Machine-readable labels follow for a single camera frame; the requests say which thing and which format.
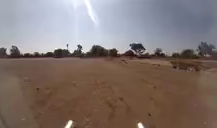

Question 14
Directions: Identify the row of trees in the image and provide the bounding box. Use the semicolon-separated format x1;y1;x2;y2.
0;41;217;60

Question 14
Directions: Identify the brown bare dirt ground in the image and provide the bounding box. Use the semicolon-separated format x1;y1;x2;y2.
0;56;217;128

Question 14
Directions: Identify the robot's own part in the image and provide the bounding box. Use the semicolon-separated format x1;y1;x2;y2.
136;121;146;128
64;119;75;128

